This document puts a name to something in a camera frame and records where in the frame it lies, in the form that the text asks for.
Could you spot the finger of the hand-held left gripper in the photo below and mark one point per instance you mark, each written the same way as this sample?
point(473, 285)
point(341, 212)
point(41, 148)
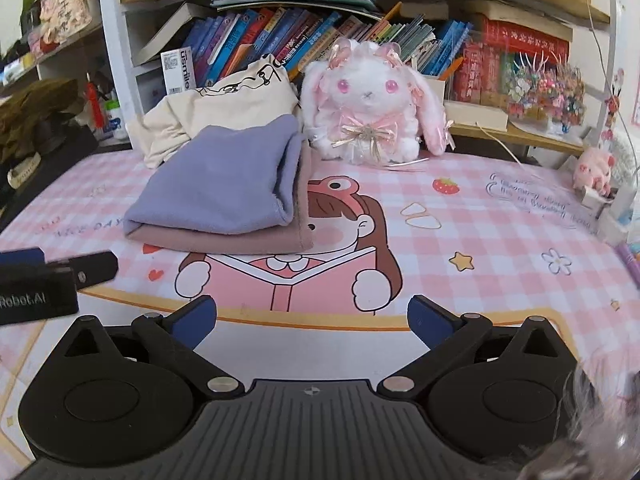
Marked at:
point(92, 267)
point(22, 256)

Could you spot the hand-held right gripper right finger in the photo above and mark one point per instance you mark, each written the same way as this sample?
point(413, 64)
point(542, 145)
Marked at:
point(430, 321)

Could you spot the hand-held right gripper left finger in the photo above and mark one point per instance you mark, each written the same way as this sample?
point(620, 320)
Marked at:
point(195, 321)

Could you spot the purple and brown sweater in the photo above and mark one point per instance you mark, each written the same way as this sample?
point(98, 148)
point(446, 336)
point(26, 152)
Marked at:
point(220, 190)

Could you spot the pink checkered printed mat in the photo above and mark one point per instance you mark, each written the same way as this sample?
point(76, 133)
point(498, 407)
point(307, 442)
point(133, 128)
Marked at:
point(500, 260)

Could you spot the brown furry item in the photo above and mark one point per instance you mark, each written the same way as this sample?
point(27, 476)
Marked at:
point(35, 110)

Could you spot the white bottle blue label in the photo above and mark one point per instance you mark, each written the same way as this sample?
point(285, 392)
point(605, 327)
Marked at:
point(114, 122)

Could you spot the red tassel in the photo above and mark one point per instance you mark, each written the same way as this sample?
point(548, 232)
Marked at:
point(92, 102)

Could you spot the fluffy grey clothing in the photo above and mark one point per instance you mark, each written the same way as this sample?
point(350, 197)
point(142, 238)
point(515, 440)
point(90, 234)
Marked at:
point(590, 425)

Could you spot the beige garment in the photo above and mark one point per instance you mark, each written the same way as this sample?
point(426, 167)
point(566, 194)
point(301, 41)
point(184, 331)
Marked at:
point(210, 105)

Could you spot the purple pen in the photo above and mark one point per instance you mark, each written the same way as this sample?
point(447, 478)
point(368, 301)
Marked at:
point(630, 260)

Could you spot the white barcode book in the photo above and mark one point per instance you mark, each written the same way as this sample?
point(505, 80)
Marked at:
point(179, 71)

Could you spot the pink white bunny plush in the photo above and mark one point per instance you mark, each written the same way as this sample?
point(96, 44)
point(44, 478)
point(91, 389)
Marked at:
point(372, 105)

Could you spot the small pink pig plush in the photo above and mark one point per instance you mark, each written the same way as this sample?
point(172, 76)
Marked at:
point(594, 167)

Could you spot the clear box of hair accessories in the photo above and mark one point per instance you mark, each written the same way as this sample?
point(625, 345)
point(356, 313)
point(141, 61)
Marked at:
point(545, 90)

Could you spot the stack of red books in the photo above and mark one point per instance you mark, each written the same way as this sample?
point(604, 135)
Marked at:
point(520, 45)

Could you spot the row of colourful books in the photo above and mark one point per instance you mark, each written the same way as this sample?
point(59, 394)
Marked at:
point(300, 35)

